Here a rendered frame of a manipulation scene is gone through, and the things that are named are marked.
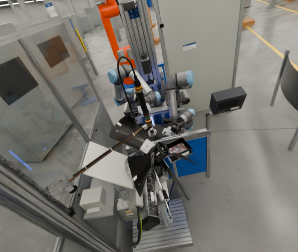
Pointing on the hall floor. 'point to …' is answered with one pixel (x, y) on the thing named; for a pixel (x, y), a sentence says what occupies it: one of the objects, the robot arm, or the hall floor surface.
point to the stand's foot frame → (165, 231)
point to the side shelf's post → (123, 220)
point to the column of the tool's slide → (40, 201)
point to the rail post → (208, 156)
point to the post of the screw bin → (176, 176)
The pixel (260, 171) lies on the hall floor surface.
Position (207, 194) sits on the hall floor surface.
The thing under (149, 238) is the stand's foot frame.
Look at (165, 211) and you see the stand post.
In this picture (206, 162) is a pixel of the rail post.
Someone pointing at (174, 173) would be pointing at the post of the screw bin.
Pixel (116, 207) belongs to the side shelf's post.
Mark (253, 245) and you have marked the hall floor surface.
